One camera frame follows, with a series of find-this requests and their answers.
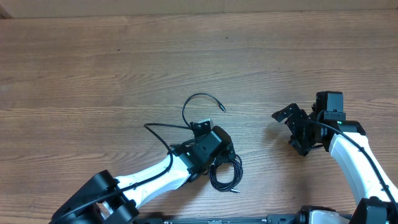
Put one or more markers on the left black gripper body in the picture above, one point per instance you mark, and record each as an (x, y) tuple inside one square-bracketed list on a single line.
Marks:
[(231, 151)]

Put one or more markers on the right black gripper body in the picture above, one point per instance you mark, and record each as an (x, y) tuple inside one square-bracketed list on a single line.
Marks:
[(303, 132)]

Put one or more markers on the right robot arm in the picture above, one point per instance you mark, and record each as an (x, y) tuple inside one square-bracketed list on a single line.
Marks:
[(347, 143)]

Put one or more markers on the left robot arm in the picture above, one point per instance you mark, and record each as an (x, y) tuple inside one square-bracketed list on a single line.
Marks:
[(108, 199)]

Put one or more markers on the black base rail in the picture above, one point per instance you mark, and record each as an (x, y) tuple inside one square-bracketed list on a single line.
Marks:
[(159, 218)]

